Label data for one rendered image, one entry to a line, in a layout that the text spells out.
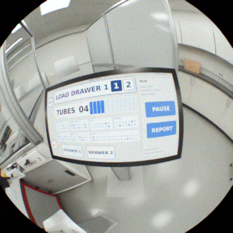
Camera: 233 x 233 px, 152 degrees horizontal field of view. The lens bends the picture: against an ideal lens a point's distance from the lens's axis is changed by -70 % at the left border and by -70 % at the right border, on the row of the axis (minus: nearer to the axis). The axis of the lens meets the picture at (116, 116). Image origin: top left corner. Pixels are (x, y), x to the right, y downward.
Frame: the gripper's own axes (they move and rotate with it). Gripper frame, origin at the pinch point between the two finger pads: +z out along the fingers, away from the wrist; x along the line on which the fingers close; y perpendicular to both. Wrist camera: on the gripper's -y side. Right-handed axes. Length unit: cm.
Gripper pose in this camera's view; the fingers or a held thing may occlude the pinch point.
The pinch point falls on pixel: (11, 177)
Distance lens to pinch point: 96.2
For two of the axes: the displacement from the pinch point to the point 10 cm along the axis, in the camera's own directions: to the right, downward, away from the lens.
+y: 5.3, 8.2, -2.0
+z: -1.9, 3.5, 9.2
